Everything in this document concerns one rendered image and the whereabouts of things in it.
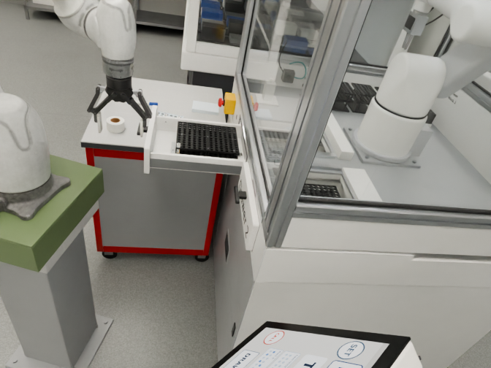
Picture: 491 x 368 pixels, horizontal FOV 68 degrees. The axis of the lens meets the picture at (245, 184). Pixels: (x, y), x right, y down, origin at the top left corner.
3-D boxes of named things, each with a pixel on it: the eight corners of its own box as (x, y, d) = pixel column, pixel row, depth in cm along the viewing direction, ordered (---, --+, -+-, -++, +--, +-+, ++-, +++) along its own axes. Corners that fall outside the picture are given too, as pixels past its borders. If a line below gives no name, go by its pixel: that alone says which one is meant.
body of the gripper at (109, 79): (101, 77, 107) (104, 104, 113) (131, 80, 109) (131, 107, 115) (106, 66, 113) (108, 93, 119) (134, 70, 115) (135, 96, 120)
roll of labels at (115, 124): (124, 124, 154) (123, 115, 151) (125, 133, 149) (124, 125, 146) (106, 124, 152) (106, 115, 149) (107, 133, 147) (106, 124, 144)
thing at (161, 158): (150, 168, 123) (150, 153, 119) (156, 128, 143) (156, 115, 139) (264, 177, 131) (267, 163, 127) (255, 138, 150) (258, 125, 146)
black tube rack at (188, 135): (174, 162, 127) (175, 147, 123) (176, 135, 141) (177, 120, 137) (236, 167, 132) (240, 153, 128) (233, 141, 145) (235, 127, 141)
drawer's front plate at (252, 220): (245, 251, 104) (253, 225, 98) (237, 186, 127) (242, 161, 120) (251, 251, 105) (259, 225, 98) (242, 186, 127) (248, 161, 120)
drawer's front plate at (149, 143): (143, 174, 122) (144, 147, 116) (152, 128, 144) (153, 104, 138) (149, 174, 123) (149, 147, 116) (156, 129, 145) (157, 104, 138)
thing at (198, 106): (191, 112, 172) (191, 108, 171) (193, 103, 179) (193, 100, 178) (218, 115, 174) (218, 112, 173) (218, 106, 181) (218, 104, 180)
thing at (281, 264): (254, 281, 99) (265, 247, 90) (229, 104, 177) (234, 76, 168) (541, 288, 117) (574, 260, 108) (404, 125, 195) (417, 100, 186)
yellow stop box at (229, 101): (222, 114, 160) (224, 98, 155) (221, 106, 165) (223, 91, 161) (234, 115, 161) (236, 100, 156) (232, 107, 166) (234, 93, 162)
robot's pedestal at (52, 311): (5, 366, 144) (-61, 238, 96) (51, 302, 167) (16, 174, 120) (77, 388, 142) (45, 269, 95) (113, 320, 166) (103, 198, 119)
